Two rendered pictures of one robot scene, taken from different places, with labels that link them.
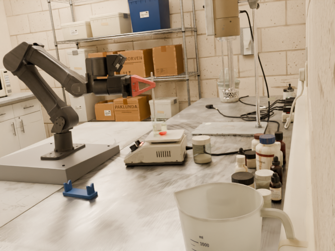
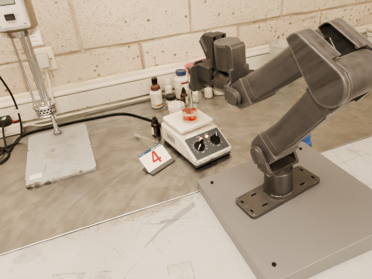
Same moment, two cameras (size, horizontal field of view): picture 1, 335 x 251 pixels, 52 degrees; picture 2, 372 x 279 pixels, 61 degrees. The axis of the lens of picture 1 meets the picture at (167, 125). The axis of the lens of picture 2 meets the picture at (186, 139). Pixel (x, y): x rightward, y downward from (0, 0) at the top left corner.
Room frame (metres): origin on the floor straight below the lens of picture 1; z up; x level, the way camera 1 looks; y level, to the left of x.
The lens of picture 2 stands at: (1.71, 0.66, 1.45)
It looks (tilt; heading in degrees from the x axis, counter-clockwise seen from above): 32 degrees down; 229
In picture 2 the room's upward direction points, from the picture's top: 5 degrees counter-clockwise
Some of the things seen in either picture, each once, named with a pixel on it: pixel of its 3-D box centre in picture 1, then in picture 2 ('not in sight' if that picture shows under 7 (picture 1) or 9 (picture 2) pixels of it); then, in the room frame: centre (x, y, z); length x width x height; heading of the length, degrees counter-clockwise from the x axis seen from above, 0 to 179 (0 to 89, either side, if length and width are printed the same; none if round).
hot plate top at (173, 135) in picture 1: (165, 135); (187, 119); (1.13, 0.01, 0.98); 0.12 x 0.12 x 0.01; 79
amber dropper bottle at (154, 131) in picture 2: not in sight; (155, 125); (1.17, -0.11, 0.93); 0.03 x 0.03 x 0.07
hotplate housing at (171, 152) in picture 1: (159, 148); (192, 134); (1.14, 0.04, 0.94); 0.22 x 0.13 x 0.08; 79
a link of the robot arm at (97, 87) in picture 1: (102, 85); (228, 79); (1.17, 0.20, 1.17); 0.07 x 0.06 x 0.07; 81
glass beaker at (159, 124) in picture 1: (158, 124); (189, 109); (1.14, 0.03, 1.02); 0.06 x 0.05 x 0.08; 23
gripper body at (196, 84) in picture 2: (120, 86); (212, 76); (1.16, 0.14, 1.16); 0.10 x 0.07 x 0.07; 171
